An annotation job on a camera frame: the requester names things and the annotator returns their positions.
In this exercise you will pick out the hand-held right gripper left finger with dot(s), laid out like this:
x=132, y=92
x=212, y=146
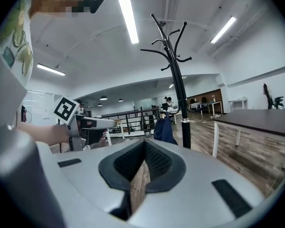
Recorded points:
x=85, y=186

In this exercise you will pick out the round ceiling fixture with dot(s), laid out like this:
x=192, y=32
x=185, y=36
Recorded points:
x=163, y=23

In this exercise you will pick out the white long table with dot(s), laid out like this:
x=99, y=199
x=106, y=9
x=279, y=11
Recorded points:
x=211, y=103

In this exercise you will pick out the person's left forearm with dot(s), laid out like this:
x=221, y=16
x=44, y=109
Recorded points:
x=45, y=133

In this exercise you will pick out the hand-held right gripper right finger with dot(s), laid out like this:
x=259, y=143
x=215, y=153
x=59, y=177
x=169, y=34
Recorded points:
x=199, y=198

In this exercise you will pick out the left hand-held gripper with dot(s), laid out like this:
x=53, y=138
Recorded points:
x=73, y=132

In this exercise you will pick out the wooden desk white legs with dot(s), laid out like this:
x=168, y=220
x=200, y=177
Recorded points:
x=120, y=121

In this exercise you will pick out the white cloth-covered table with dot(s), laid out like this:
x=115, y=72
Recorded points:
x=195, y=106

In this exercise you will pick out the black metal coat rack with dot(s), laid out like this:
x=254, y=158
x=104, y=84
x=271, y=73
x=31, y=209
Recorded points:
x=180, y=87

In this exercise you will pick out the black metal railing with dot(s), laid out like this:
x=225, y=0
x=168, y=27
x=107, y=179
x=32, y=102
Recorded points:
x=133, y=114

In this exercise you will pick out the white ceiling light bar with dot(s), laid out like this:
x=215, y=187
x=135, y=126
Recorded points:
x=128, y=20
x=223, y=30
x=51, y=69

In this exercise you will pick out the dark blue cap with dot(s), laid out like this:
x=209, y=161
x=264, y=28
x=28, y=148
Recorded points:
x=164, y=130

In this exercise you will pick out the black and green office chair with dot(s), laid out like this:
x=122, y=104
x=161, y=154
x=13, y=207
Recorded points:
x=279, y=102

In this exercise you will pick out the small white table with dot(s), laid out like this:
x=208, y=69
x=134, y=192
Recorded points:
x=238, y=101

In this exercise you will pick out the person's grey flower-print shirt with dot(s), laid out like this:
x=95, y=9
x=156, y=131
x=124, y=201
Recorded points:
x=14, y=44

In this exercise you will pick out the light wooden table white legs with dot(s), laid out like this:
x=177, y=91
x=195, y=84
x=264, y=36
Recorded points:
x=177, y=114

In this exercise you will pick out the grey table top right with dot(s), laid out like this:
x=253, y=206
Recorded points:
x=259, y=120

